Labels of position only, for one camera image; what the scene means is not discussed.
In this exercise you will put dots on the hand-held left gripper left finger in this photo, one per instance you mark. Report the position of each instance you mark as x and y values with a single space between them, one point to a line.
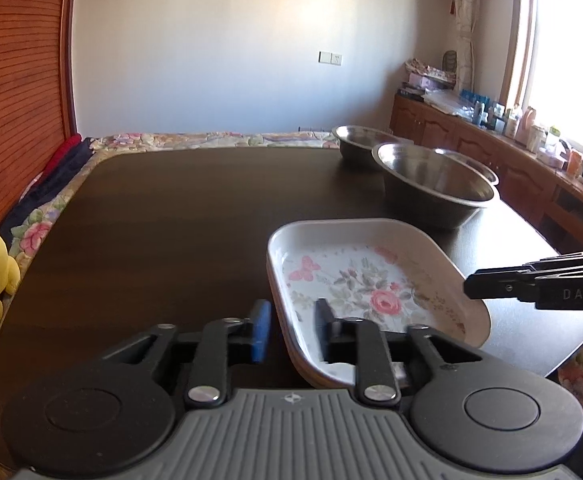
260 332

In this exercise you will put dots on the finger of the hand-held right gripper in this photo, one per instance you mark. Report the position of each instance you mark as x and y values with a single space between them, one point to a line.
561 262
496 285

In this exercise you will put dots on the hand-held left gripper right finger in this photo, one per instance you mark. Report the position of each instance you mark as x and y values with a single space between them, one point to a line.
324 332

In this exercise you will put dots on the large steel bowl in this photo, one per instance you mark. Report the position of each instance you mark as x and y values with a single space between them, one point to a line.
431 195

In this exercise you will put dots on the small steel bowl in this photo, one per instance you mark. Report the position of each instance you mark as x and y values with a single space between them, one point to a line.
356 142
477 164

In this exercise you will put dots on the wooden cabinet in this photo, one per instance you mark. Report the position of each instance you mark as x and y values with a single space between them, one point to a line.
521 175

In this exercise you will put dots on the row of bottles and jars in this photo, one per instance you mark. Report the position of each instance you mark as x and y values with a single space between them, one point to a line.
526 127

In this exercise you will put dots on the clear plastic bag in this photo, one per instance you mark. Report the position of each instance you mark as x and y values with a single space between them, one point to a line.
446 102

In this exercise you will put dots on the window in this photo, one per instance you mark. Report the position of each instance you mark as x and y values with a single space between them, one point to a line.
566 70

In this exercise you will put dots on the dark box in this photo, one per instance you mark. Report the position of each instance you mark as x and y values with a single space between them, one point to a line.
411 93

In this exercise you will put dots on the floral blanket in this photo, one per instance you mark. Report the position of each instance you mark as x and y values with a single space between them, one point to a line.
171 140

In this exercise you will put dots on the pink box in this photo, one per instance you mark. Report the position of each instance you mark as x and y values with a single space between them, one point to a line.
429 81

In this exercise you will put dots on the folded floral cloth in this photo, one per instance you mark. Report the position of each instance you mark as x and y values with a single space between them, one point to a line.
429 67

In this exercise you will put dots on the dark oval ornament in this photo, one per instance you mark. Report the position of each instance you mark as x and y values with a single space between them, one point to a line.
450 60

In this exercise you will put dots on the patterned white curtain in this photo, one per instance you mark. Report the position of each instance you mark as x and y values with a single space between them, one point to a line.
464 25

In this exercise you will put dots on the navy cloth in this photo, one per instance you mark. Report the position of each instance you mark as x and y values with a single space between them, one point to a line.
46 185

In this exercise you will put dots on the red cloth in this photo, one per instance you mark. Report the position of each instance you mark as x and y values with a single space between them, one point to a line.
66 147

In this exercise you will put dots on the wooden slatted wardrobe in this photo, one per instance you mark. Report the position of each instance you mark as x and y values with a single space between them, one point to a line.
16 60

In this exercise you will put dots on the white wall switch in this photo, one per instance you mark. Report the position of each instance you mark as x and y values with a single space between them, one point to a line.
330 58

